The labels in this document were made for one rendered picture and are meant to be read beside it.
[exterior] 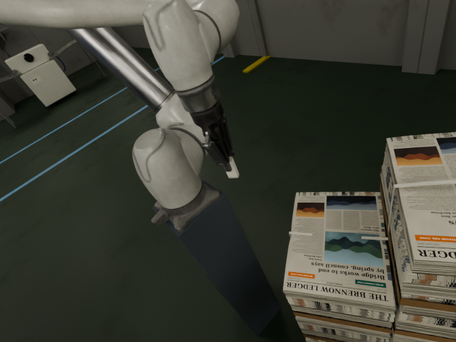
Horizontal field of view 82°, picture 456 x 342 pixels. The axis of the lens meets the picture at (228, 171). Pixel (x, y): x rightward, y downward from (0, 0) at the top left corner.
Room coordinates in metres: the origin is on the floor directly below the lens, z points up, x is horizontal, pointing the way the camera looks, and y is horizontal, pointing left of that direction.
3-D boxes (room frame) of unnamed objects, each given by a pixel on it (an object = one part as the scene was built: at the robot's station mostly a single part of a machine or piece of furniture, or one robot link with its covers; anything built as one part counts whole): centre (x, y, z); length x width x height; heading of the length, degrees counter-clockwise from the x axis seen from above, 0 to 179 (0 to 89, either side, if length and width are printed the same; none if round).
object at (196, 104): (0.56, -0.01, 1.37); 0.09 x 0.09 x 0.06
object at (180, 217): (0.66, 0.19, 1.03); 0.22 x 0.18 x 0.06; 115
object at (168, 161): (0.68, 0.16, 1.17); 0.18 x 0.16 x 0.22; 140
